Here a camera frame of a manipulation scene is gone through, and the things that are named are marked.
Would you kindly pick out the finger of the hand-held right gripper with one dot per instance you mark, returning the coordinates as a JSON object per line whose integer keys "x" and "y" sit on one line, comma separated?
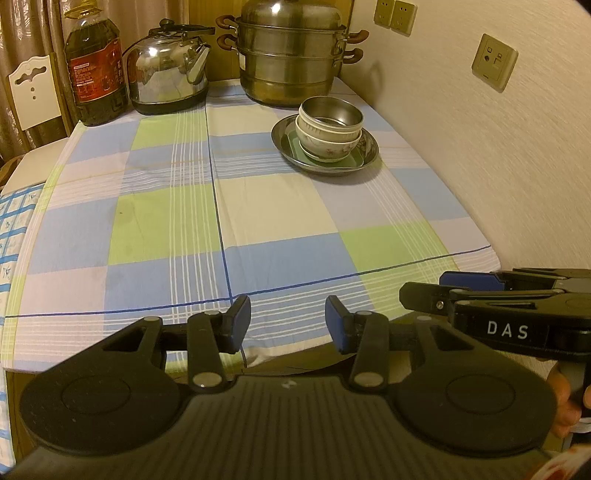
{"x": 425, "y": 297}
{"x": 466, "y": 279}

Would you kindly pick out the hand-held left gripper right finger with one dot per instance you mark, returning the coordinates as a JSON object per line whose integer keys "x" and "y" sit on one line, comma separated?
{"x": 334, "y": 325}

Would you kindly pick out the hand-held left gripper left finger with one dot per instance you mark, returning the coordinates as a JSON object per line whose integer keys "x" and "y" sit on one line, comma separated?
{"x": 242, "y": 323}

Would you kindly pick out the green rectangular plate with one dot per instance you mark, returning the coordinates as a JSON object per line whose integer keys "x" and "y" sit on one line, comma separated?
{"x": 353, "y": 161}

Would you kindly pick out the stainless steel plate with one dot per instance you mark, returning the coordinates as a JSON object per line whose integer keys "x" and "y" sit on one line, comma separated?
{"x": 369, "y": 152}

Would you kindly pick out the white floral bowl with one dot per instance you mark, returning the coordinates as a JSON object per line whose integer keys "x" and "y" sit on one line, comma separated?
{"x": 330, "y": 148}

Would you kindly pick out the cream round bowl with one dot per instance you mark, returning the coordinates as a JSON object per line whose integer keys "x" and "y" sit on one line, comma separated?
{"x": 323, "y": 131}

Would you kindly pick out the stainless steel bowl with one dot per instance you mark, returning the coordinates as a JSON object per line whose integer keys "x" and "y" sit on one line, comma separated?
{"x": 332, "y": 110}

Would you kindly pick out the person's right hand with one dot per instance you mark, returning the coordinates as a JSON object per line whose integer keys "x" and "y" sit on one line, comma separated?
{"x": 561, "y": 410}

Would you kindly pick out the checked tablecloth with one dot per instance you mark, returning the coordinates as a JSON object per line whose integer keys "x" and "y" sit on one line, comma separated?
{"x": 277, "y": 212}

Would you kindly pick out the blue white patterned cloth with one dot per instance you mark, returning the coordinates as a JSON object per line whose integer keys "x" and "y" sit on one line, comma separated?
{"x": 11, "y": 230}

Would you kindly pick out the stainless steel kettle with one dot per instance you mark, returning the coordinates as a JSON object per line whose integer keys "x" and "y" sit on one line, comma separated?
{"x": 161, "y": 74}

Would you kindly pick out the stainless steel steamer pot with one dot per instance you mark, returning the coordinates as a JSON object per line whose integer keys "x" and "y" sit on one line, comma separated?
{"x": 291, "y": 60}

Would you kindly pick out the cooking oil bottle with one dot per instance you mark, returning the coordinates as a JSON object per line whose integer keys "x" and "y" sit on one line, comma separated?
{"x": 94, "y": 69}

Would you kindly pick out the beige wall socket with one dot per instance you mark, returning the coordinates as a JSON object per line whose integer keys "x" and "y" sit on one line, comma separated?
{"x": 403, "y": 17}
{"x": 494, "y": 62}
{"x": 383, "y": 13}

